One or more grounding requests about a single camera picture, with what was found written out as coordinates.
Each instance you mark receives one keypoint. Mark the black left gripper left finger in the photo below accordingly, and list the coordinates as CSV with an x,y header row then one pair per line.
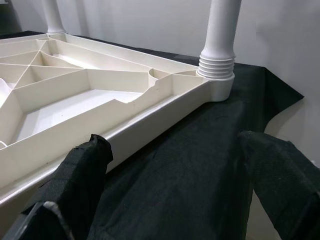
x,y
75,187

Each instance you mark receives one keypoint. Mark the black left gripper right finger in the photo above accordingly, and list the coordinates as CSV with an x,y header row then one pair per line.
x,y
282,185

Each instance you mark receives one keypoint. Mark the white plastic table leg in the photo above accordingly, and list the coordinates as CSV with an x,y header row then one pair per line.
x,y
53,17
220,37

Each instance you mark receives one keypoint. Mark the white plastic children table top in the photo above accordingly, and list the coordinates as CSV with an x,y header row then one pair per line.
x,y
62,82

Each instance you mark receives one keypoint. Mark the black tablecloth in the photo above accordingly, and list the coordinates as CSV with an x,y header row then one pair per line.
x,y
187,162

